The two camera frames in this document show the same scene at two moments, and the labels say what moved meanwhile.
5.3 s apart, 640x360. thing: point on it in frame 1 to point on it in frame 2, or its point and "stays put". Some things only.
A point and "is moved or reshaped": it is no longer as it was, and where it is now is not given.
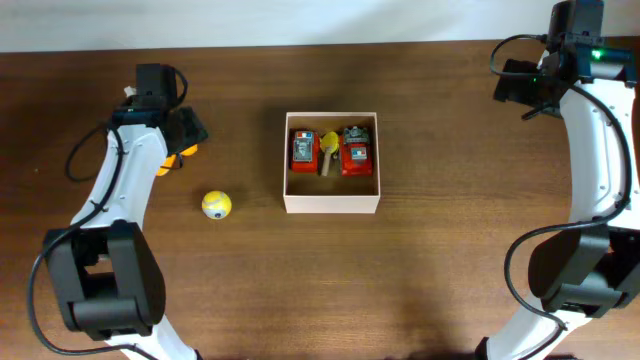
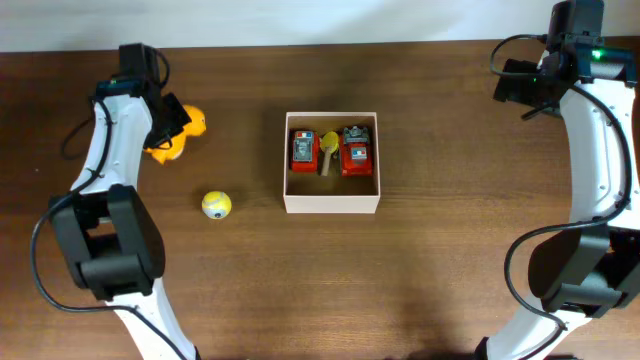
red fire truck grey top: x=356 y=152 stays put
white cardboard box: x=331 y=162 stays put
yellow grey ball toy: x=216 y=204 stays put
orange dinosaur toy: x=175 y=161 is moved or reshaped
